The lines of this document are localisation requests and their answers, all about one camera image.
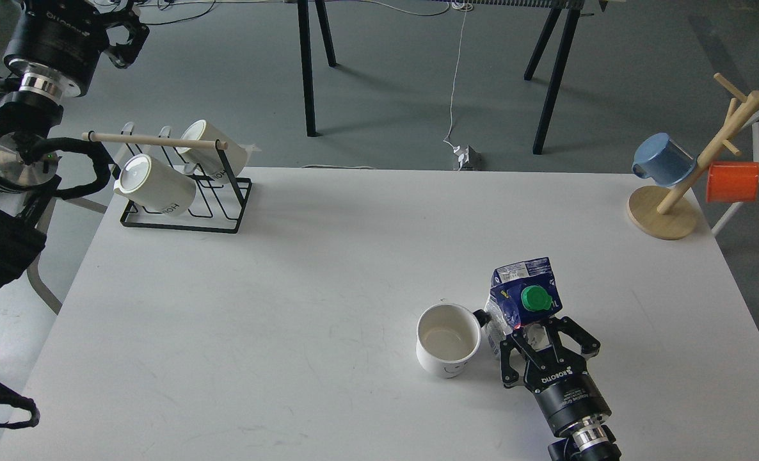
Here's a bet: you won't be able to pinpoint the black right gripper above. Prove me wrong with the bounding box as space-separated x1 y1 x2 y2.
499 317 612 438

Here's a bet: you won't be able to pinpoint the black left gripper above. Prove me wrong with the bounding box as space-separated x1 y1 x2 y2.
3 1 150 97

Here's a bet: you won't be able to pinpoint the blue white milk carton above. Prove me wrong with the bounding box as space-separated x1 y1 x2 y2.
484 257 562 359

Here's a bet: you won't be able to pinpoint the white smiley face mug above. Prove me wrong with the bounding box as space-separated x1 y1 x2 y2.
415 303 490 379

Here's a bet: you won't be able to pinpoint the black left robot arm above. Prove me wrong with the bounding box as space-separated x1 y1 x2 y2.
0 1 149 287

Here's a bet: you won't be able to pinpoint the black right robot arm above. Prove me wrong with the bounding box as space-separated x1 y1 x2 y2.
499 317 621 460

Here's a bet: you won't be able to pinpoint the white mug front on rack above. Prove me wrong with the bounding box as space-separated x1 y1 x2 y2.
113 154 197 216

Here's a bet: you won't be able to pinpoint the white mug on rack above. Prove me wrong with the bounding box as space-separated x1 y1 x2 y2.
177 119 249 184
113 154 197 216

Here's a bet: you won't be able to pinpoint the white mug rear on rack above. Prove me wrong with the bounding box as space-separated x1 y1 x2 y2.
177 119 249 184

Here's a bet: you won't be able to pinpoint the grey office chair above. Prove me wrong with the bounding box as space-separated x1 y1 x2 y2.
28 192 109 314

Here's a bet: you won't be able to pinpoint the wooden mug tree stand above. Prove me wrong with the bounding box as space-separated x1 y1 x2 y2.
627 73 759 240

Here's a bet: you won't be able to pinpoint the black table legs left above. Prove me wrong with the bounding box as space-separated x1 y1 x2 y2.
296 1 337 137

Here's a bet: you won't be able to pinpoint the black table legs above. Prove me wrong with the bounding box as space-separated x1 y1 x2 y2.
296 1 337 137
523 1 585 155

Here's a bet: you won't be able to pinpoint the grey power plug adapter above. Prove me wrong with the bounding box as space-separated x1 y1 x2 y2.
453 145 482 170

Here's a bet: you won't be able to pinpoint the blue mug on tree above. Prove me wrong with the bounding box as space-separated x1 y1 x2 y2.
632 133 698 187

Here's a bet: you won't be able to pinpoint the orange mug on tree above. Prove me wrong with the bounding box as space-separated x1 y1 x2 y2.
705 161 759 202

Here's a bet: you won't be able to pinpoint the black table legs right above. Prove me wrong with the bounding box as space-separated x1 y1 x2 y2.
523 1 585 155

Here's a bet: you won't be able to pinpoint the black wire mug rack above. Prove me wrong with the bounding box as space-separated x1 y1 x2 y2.
82 123 257 234

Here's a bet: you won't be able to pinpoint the white power cable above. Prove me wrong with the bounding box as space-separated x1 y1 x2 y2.
354 0 476 151

